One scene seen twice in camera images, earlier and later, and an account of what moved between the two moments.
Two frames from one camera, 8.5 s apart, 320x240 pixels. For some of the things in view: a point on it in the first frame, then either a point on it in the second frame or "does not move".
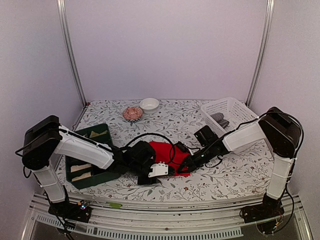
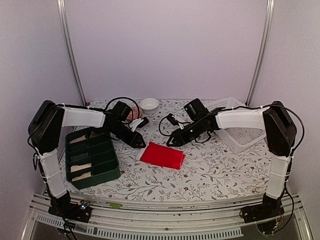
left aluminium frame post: (64, 26) does not move
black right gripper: (191, 164) to (179, 136)
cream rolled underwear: (76, 167) does not move
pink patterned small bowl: (132, 114) does not move
